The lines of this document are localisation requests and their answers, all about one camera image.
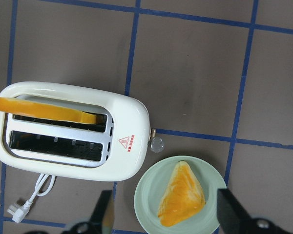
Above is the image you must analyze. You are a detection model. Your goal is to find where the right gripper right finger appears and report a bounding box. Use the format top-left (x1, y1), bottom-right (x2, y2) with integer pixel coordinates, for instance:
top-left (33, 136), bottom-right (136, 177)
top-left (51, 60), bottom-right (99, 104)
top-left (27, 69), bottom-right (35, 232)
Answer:
top-left (217, 188), bottom-right (257, 234)

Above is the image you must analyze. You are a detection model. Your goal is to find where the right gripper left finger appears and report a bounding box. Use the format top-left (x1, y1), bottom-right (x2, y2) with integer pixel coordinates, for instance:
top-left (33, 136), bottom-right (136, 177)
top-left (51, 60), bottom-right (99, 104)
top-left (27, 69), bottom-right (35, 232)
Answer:
top-left (89, 190), bottom-right (112, 234)

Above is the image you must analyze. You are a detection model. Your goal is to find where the white two-slot toaster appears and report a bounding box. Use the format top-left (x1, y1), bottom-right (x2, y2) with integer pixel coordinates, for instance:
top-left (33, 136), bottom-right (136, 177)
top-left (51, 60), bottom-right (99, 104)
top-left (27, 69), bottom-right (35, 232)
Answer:
top-left (0, 82), bottom-right (165, 181)

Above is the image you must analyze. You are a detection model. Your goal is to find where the bread slice in toaster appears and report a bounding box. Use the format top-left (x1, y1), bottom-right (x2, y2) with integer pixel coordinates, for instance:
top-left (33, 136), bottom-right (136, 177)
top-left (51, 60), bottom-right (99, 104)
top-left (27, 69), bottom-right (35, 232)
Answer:
top-left (0, 97), bottom-right (102, 124)

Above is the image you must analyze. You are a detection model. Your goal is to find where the triangular orange bread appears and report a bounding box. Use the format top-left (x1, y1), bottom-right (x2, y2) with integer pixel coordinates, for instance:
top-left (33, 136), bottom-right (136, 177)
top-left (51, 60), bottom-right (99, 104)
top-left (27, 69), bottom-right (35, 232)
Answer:
top-left (157, 161), bottom-right (206, 227)

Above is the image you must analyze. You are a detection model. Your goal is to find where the light green plate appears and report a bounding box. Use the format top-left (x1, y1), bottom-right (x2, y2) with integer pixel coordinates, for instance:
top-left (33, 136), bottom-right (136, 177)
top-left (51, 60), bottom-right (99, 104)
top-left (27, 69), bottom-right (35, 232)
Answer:
top-left (134, 156), bottom-right (226, 234)

